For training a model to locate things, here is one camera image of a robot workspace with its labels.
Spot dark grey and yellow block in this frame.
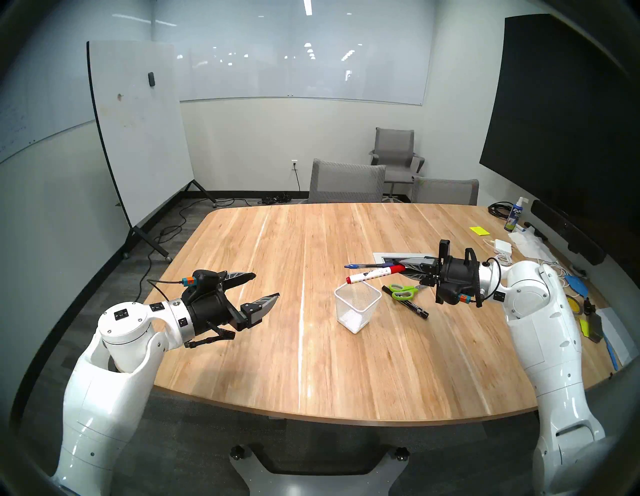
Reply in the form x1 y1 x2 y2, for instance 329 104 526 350
579 315 606 343

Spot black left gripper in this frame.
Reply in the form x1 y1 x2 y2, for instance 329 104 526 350
182 271 281 336

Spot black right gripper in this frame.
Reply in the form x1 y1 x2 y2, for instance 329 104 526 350
400 239 483 306

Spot wall whiteboard with writing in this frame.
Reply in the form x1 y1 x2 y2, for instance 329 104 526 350
0 0 153 166

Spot green-handled scissors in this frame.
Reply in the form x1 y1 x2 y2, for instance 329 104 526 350
389 282 426 302

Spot white paper sheet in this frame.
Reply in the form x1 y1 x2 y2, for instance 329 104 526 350
595 306 638 366

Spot long black floor cable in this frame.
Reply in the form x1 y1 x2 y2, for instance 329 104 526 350
147 197 236 261

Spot grey mesh-back chair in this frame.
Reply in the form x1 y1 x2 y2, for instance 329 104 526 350
411 176 480 207
307 158 387 204

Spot white charger cable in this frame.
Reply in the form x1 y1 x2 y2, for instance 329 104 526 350
482 239 576 291

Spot rolling whiteboard on stand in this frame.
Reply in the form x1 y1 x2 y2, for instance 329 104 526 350
86 40 218 262

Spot white mesh pen holder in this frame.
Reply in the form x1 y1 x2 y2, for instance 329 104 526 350
334 277 382 335

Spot black soundbar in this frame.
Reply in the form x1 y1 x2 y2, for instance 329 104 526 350
530 199 607 266

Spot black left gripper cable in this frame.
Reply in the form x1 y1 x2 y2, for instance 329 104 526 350
184 327 236 349

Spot plain glass wall whiteboard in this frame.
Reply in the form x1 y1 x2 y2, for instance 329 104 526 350
152 0 435 106

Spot thin blue stick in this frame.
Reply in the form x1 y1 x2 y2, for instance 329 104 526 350
602 332 621 371

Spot grey armrest office chair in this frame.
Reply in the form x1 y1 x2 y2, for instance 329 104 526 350
369 127 426 203

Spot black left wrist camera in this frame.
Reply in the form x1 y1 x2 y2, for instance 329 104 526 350
181 269 227 296

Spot red-capped white marker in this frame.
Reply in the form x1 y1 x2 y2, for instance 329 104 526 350
346 265 407 285

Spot silver table outlet panel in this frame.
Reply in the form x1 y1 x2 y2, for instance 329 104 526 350
372 252 441 266

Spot whiteboard cleaner spray bottle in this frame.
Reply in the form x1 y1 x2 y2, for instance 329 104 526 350
504 196 527 232

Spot large black wall screen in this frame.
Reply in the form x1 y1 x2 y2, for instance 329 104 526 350
479 13 640 271

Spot white crumpled tissue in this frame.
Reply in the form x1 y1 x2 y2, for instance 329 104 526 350
510 229 557 263

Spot black permanent marker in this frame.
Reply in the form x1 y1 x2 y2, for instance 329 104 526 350
381 285 430 320

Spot black right camera cable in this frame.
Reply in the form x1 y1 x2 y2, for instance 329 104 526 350
472 255 503 307

